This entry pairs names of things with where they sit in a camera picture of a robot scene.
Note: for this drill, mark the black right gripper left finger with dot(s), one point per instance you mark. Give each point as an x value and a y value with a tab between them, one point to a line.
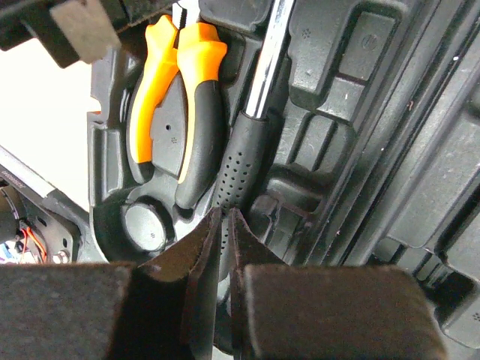
162	309

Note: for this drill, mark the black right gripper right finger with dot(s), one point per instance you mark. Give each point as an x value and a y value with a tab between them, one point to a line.
282	311

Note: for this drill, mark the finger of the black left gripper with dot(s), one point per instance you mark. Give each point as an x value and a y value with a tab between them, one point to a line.
79	30

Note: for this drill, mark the orange handled needle nose pliers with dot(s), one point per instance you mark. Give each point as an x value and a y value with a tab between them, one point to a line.
176	112

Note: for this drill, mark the claw hammer black handle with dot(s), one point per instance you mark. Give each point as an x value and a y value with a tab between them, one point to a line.
256	127

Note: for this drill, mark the black plastic tool case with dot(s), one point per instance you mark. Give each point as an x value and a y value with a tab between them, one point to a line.
377	161

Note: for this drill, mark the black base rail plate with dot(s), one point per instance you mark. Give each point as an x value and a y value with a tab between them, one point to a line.
47	226

